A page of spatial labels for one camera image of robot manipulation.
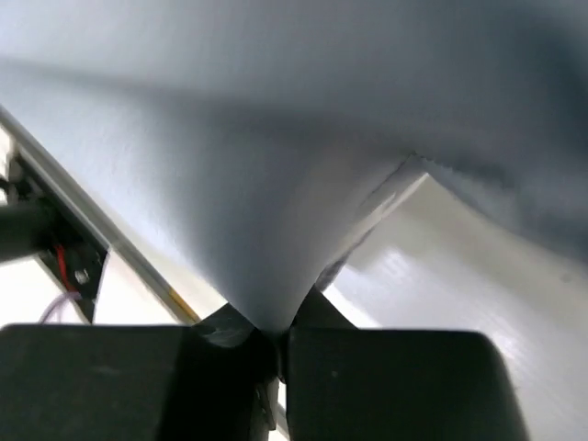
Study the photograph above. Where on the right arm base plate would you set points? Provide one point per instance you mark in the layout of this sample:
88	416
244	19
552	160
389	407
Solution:
35	223

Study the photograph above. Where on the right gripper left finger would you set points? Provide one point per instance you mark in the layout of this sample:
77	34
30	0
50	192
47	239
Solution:
214	380

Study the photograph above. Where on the white pillow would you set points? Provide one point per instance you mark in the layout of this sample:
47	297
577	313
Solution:
396	188

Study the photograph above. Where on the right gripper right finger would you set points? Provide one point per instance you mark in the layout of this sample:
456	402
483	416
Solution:
346	383

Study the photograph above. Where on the grey pillowcase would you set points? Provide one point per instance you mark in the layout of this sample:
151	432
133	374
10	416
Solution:
248	140

